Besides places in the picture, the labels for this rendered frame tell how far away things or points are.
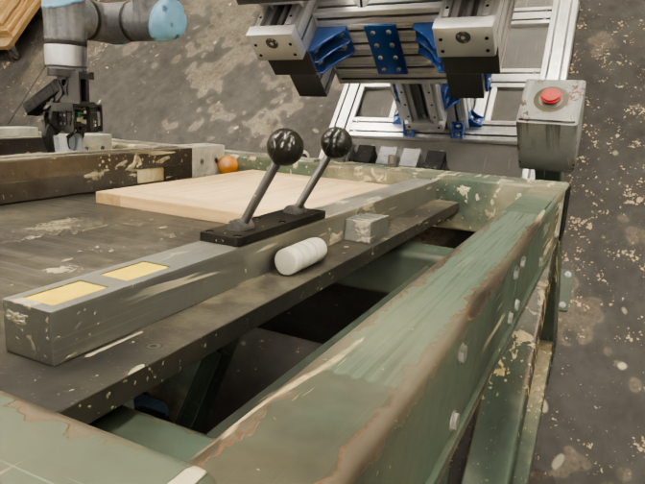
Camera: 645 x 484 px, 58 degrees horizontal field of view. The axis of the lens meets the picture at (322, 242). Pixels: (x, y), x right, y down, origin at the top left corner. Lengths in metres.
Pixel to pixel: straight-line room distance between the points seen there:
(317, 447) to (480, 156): 1.94
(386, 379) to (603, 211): 1.99
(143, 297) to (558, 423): 1.62
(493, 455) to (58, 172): 0.92
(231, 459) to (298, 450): 0.03
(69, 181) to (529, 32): 1.89
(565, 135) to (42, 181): 1.00
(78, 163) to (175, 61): 2.37
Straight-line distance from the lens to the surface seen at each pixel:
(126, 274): 0.51
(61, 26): 1.23
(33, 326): 0.45
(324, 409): 0.28
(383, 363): 0.32
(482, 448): 1.15
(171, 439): 0.42
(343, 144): 0.68
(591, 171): 2.35
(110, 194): 1.05
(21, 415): 0.18
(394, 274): 0.95
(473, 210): 1.24
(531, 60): 2.43
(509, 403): 1.17
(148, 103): 3.35
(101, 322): 0.47
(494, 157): 2.14
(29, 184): 1.09
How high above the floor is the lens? 1.92
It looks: 55 degrees down
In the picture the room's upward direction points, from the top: 33 degrees counter-clockwise
